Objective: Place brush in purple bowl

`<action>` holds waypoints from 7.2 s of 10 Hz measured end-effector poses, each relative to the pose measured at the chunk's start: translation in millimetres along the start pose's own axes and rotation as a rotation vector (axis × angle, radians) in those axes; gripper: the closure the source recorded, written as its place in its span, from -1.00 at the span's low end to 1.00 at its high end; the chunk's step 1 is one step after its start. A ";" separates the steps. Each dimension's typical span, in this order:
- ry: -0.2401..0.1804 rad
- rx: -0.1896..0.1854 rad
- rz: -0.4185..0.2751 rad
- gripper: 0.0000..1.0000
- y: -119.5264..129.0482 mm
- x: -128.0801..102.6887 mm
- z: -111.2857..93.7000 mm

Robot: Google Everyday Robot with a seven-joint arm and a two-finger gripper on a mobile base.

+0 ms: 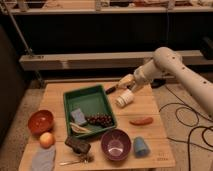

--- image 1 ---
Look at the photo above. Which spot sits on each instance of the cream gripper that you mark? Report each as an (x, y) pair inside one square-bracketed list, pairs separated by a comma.
[(126, 82)]

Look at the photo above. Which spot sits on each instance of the black handled brush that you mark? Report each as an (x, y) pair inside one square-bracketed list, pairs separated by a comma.
[(111, 89)]

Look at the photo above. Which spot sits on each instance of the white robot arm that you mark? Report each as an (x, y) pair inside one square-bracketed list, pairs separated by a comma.
[(166, 60)]

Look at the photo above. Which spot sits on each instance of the purple bowl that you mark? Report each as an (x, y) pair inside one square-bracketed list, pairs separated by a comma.
[(116, 145)]

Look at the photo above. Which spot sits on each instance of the red bowl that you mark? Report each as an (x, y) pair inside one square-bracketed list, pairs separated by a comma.
[(40, 122)]

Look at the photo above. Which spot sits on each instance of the white plastic bottle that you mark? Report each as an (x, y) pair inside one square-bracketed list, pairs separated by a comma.
[(125, 98)]

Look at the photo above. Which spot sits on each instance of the metal shelf beam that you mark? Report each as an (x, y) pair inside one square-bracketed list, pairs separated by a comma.
[(84, 61)]

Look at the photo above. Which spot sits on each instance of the green plastic tray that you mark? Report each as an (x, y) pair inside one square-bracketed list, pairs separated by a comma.
[(92, 101)]

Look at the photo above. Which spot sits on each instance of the orange carrot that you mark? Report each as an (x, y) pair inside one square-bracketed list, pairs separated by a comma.
[(141, 121)]

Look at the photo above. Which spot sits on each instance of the bunch of dark grapes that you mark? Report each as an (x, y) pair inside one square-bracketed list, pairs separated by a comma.
[(102, 120)]

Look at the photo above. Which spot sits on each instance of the wooden board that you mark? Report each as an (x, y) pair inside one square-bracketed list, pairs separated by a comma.
[(144, 105)]

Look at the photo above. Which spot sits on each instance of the blue sponge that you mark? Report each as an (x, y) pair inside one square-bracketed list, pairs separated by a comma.
[(79, 117)]

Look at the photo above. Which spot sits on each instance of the blue cup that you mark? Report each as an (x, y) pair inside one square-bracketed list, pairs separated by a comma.
[(141, 149)]

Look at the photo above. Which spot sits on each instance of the banana peel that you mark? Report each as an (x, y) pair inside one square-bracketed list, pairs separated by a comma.
[(78, 129)]

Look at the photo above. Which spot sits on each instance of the dark brown sponge block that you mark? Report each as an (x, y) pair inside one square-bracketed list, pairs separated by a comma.
[(79, 146)]

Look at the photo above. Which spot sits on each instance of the metal fork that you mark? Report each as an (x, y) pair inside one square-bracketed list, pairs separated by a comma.
[(82, 159)]

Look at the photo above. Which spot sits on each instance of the peach apple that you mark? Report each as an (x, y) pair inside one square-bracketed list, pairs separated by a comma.
[(46, 140)]

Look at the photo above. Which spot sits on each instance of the grey blue cloth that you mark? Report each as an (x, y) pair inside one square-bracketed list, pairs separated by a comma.
[(44, 159)]

